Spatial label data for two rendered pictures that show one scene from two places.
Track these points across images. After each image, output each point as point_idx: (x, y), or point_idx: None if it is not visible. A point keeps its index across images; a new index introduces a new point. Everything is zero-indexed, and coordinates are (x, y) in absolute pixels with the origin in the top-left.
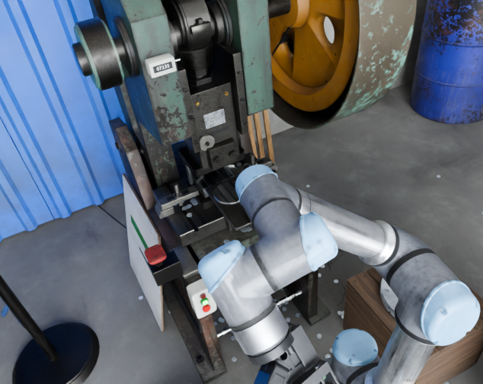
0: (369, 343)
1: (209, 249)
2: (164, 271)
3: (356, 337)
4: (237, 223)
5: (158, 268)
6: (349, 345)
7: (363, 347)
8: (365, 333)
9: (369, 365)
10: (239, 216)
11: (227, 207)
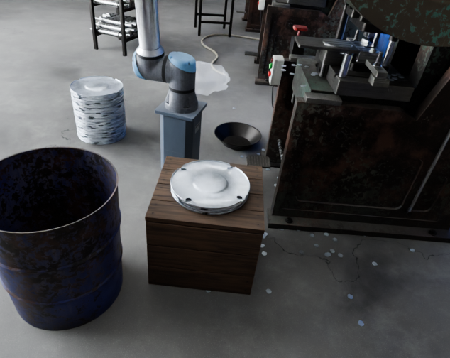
0: (177, 57)
1: (304, 62)
2: (292, 40)
3: (185, 58)
4: (299, 36)
5: (294, 37)
6: (184, 55)
7: (177, 55)
8: (184, 60)
9: (167, 56)
10: (306, 38)
11: (320, 39)
